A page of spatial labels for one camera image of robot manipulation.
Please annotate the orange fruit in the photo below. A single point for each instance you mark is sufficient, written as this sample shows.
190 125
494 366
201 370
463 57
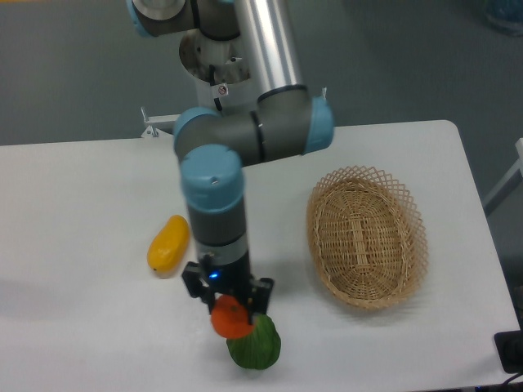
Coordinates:
229 318

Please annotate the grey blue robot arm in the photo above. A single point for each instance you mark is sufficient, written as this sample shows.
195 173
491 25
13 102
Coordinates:
260 111

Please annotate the yellow mango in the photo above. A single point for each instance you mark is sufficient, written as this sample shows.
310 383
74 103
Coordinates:
168 247

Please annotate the woven wicker basket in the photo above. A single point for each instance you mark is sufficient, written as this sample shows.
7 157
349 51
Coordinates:
366 237

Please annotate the green bok choy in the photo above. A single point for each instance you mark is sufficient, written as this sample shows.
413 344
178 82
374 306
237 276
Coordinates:
260 349

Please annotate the blue object top right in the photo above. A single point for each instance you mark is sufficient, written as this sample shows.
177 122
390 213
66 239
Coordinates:
505 15

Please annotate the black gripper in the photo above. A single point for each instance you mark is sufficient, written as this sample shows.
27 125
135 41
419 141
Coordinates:
232 279

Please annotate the black device at edge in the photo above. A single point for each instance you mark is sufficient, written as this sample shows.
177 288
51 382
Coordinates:
509 347

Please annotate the white table frame right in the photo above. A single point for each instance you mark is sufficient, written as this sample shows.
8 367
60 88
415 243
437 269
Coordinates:
505 185

